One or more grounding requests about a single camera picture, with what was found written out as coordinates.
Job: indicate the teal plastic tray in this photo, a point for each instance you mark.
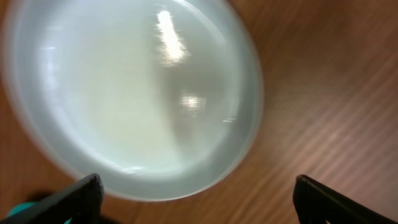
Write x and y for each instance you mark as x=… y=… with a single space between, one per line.
x=21 y=208

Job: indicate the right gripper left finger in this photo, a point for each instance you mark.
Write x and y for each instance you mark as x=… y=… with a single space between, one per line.
x=79 y=203

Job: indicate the light blue plate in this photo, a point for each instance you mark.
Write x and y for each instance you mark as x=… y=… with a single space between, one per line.
x=162 y=99

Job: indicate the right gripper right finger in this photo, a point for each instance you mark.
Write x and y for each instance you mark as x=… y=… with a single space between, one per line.
x=316 y=203

